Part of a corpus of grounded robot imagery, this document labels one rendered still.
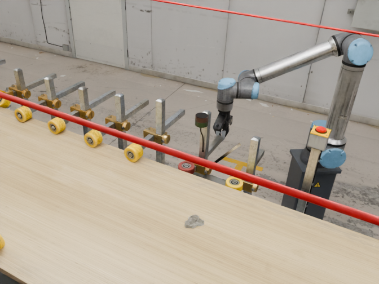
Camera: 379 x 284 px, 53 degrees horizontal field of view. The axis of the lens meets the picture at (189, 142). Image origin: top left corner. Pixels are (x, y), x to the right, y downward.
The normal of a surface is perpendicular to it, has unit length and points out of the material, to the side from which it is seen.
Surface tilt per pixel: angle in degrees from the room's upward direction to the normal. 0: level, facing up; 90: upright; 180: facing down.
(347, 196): 0
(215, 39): 90
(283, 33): 90
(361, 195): 0
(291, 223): 0
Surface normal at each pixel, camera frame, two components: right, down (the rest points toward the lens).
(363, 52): -0.03, 0.42
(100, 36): -0.43, 0.47
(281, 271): 0.04, -0.84
